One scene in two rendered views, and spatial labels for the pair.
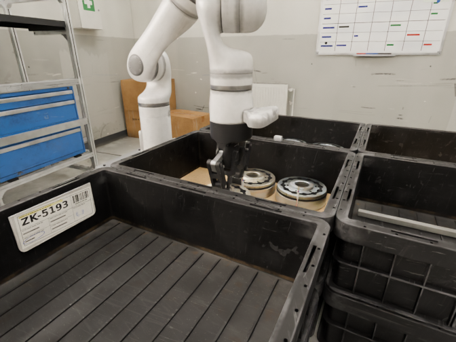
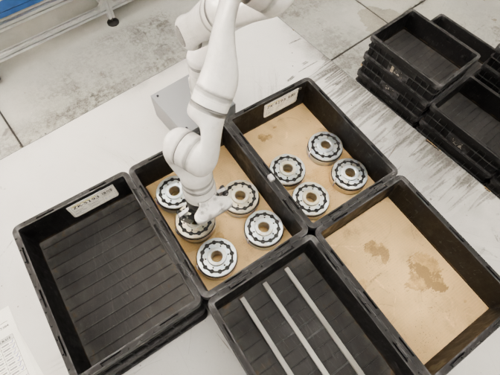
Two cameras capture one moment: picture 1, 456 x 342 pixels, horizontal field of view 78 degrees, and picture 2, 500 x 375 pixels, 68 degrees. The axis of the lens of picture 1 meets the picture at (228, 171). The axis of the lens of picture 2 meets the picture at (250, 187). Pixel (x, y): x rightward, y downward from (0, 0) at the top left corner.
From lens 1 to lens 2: 0.74 m
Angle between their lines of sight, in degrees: 44
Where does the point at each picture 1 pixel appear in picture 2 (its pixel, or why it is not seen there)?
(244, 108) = (199, 202)
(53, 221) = (91, 204)
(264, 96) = not seen: outside the picture
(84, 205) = (110, 194)
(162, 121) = not seen: hidden behind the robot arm
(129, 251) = (130, 231)
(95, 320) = (100, 272)
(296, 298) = (145, 335)
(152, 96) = (196, 62)
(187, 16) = not seen: hidden behind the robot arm
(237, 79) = (192, 191)
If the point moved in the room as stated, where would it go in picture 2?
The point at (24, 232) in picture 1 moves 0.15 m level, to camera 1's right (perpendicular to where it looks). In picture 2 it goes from (75, 211) to (123, 238)
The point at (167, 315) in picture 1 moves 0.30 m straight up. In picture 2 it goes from (128, 286) to (83, 251)
